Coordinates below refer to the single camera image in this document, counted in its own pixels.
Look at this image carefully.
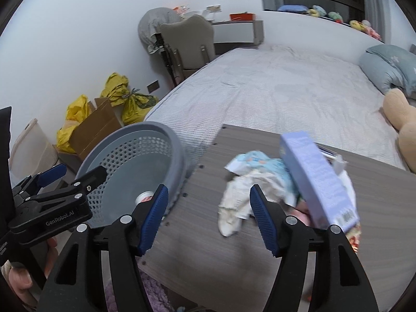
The pink plush toy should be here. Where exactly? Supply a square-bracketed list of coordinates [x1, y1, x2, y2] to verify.
[361, 19, 382, 41]

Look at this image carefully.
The crumpled yellow plastic bag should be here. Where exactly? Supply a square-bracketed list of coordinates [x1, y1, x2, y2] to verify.
[100, 72, 130, 106]

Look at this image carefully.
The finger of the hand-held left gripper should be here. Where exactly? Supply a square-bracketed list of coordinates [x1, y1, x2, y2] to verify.
[11, 163, 68, 202]
[8, 166, 108, 244]

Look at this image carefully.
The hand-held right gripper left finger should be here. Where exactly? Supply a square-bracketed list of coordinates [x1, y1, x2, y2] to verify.
[41, 185, 170, 312]

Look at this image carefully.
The large yellow plastic bag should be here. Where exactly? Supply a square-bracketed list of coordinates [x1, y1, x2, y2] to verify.
[57, 95, 92, 153]

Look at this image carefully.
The white paper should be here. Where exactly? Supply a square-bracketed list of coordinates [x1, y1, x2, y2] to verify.
[218, 172, 293, 237]

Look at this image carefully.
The grey white desk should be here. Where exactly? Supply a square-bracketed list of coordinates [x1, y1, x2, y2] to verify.
[211, 20, 264, 54]

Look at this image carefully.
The grey cloth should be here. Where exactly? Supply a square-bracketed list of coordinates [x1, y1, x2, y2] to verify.
[138, 7, 178, 54]

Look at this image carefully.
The bed with checked sheet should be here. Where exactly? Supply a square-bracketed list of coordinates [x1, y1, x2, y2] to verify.
[143, 44, 416, 173]

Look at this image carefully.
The yellow bag with green print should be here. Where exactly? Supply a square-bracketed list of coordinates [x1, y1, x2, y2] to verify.
[122, 88, 160, 126]

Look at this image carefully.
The folded blue duvet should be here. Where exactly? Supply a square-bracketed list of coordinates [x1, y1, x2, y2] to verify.
[359, 45, 416, 98]

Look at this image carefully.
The beige plush toy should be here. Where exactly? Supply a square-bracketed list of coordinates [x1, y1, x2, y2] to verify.
[383, 88, 416, 171]

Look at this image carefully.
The cream storage box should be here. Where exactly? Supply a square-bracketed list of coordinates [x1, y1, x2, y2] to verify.
[9, 119, 59, 183]

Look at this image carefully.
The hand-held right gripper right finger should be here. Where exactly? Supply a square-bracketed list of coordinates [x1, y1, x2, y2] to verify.
[250, 184, 379, 312]

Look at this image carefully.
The metal can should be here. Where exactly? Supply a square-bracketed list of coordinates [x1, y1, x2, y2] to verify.
[135, 191, 155, 205]

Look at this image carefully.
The purple cardboard box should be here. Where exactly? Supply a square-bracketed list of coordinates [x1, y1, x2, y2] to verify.
[279, 131, 360, 233]

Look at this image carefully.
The person's left hand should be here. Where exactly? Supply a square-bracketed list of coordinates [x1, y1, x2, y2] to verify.
[0, 237, 59, 307]

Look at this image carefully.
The beige upholstered chair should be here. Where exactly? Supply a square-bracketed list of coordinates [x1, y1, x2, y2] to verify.
[159, 16, 216, 87]

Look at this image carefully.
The grey perforated plastic basket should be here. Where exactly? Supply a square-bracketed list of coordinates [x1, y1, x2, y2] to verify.
[74, 121, 188, 230]

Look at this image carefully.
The brown cardboard box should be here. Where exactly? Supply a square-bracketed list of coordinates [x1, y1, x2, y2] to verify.
[70, 98, 123, 163]

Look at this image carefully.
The black metal stand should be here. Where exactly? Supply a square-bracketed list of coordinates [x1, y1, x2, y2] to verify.
[155, 32, 184, 87]

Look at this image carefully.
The purple fluffy rug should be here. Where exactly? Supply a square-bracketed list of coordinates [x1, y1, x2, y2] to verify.
[104, 260, 176, 312]

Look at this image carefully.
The blue cushion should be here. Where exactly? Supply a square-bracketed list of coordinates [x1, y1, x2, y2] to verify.
[278, 4, 308, 14]

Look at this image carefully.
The red printed snack packet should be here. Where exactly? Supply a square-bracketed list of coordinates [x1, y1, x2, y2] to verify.
[343, 223, 362, 255]

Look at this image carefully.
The blue white plastic wrapper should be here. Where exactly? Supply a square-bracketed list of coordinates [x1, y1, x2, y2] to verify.
[224, 151, 300, 202]

